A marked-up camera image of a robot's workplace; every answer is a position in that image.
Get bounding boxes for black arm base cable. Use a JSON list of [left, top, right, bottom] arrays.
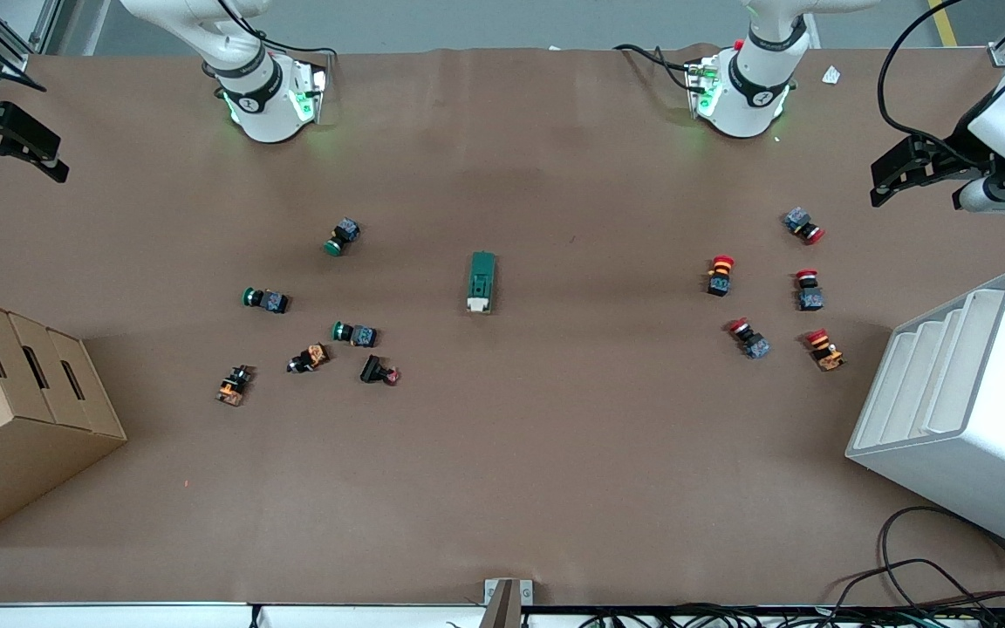
[[215, 0, 338, 58], [614, 44, 697, 90]]

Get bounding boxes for brown table cover mat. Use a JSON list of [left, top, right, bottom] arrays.
[[0, 44, 1005, 607]]

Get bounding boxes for brown cardboard box with slots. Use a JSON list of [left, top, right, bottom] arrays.
[[0, 291, 128, 549]]

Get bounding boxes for white stepped storage rack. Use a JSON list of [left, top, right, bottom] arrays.
[[845, 270, 1005, 561]]

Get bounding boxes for black cable bundle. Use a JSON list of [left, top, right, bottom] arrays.
[[581, 602, 1005, 628]]

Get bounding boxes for grey metal bracket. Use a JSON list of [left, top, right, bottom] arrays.
[[483, 578, 534, 628]]

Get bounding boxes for red emergency button orange block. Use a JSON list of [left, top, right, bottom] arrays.
[[804, 328, 846, 372]]

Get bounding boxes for white table edge rail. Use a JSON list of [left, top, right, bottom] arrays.
[[0, 600, 1005, 628]]

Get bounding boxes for black looped floor cable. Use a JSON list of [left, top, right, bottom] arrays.
[[825, 506, 1005, 628]]

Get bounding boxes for black right arm base cable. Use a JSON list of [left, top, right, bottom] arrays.
[[215, 0, 338, 58]]

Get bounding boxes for black push button orange block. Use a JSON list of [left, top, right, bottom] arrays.
[[287, 344, 330, 374], [215, 365, 255, 407]]

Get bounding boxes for black left arm base cable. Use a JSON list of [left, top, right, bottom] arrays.
[[614, 44, 697, 90]]

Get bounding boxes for black switch with red lamp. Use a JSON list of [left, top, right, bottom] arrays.
[[359, 354, 401, 386]]

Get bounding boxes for green load switch white lever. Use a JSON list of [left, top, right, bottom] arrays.
[[466, 251, 498, 315]]

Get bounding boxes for green push button grey block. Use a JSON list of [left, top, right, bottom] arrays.
[[332, 321, 379, 348], [325, 218, 361, 257], [243, 287, 291, 315]]

